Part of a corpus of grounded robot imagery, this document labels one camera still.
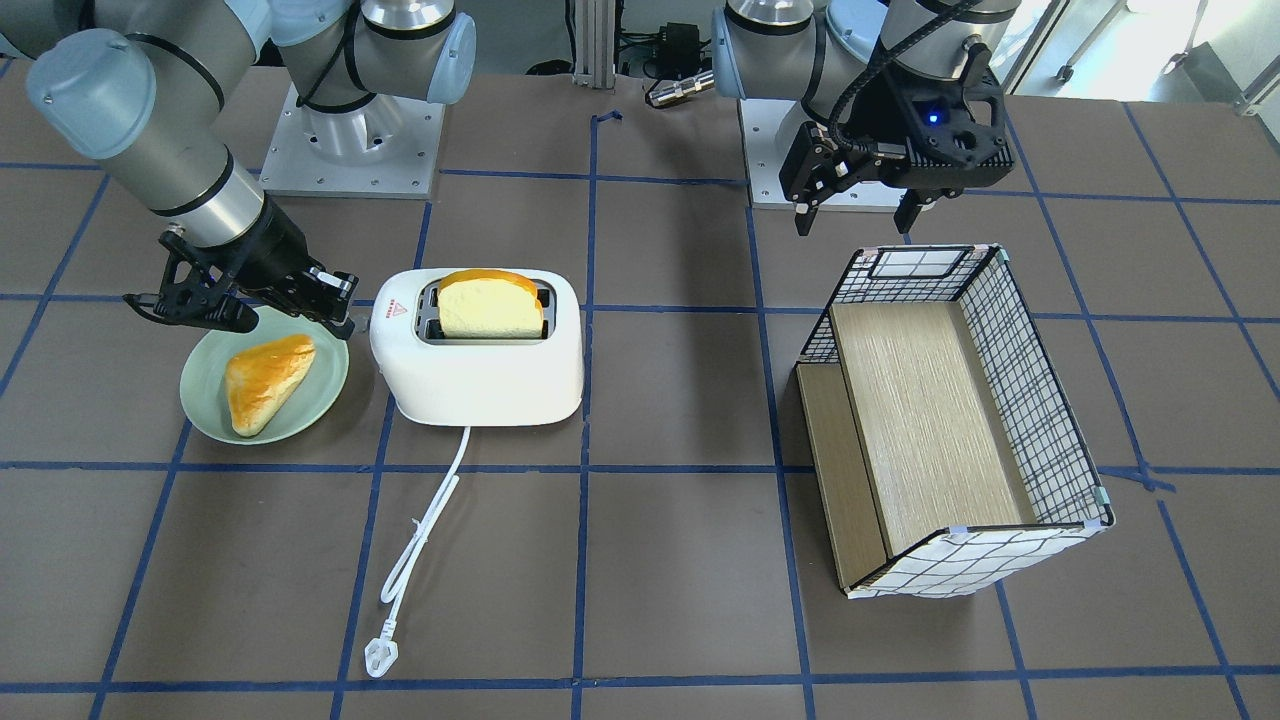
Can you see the triangular golden bread bun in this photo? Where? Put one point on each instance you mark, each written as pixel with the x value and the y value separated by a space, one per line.
pixel 258 380

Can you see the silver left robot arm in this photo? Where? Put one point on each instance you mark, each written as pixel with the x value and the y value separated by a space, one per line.
pixel 822 57

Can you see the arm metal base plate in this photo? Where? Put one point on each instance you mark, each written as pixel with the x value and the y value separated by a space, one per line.
pixel 768 128
pixel 385 150

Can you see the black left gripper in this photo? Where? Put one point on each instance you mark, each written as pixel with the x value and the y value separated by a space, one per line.
pixel 893 118

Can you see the sliced bread in toaster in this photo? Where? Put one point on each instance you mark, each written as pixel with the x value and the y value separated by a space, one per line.
pixel 489 304

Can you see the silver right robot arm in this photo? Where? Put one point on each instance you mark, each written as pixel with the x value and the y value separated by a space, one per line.
pixel 137 85

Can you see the light green round plate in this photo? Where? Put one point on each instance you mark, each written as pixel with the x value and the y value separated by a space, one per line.
pixel 202 383

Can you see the white two-slot toaster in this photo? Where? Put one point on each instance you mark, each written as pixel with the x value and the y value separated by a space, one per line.
pixel 477 382

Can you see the aluminium frame post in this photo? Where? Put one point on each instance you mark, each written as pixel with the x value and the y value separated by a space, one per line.
pixel 595 28

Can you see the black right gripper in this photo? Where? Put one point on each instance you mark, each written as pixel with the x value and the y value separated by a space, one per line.
pixel 268 247

